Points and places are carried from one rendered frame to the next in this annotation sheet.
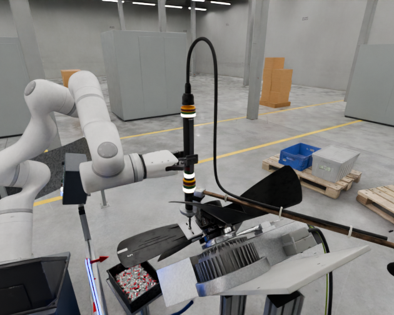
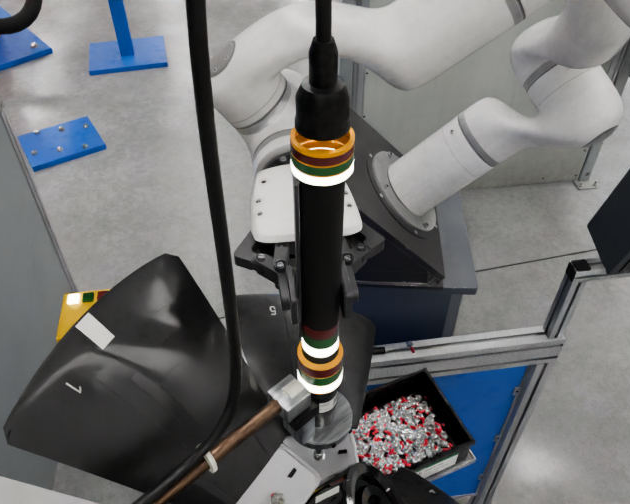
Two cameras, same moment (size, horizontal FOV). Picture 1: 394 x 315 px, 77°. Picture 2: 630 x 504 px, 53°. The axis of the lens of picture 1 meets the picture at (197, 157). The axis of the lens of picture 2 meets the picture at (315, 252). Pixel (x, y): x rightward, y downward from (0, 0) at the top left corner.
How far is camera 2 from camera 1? 0.89 m
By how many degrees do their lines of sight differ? 86
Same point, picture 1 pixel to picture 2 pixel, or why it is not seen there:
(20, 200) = (485, 123)
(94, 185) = not seen: hidden behind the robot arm
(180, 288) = not seen: hidden behind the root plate
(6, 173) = (520, 59)
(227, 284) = not seen: outside the picture
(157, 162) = (258, 191)
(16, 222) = (444, 145)
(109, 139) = (240, 45)
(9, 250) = (401, 168)
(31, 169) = (564, 90)
